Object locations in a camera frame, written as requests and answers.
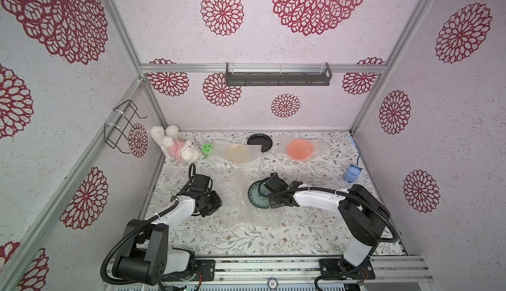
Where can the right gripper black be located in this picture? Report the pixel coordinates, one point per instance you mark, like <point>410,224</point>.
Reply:
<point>273,184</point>

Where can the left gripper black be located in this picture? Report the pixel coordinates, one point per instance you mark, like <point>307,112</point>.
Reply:
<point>217,203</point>

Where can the clear bubble wrap sheet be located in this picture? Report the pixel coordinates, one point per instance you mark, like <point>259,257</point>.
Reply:
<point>305,231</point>
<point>237,209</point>

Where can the dark grey plate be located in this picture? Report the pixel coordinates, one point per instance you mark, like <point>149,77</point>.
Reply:
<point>262,140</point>

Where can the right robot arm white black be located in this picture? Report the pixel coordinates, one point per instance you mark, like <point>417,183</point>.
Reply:
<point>368,220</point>

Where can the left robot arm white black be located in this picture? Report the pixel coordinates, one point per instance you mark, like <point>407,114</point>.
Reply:
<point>143,255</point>

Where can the yellow plate in bubble wrap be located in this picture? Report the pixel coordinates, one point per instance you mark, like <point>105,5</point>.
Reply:
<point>241,155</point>

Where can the orange plate in bubble wrap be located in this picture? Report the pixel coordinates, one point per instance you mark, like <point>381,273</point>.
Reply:
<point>301,149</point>

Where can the green round toy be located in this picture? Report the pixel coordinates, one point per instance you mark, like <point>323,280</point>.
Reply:
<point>208,148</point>

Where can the white plush bunny pink dress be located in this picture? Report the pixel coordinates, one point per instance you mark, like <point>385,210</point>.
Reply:
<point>174,147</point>

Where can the blue toy with cord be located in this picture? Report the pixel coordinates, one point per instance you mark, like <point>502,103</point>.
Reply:
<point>352,174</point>

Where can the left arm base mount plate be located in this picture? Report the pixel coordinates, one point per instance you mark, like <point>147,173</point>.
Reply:
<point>201,269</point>

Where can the aluminium front rail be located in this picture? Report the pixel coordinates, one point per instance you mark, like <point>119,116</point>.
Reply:
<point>304,269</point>

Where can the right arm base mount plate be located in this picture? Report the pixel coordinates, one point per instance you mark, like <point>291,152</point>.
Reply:
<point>340,269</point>

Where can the black wire wall basket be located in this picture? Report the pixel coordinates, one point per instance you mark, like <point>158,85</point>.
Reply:
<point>115,131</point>

